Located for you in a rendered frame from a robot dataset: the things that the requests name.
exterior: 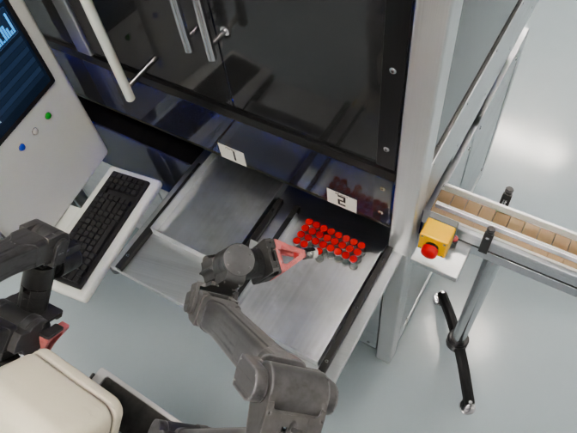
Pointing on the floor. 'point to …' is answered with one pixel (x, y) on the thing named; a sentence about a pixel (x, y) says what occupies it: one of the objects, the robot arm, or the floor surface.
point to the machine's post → (416, 149)
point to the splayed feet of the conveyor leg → (458, 354)
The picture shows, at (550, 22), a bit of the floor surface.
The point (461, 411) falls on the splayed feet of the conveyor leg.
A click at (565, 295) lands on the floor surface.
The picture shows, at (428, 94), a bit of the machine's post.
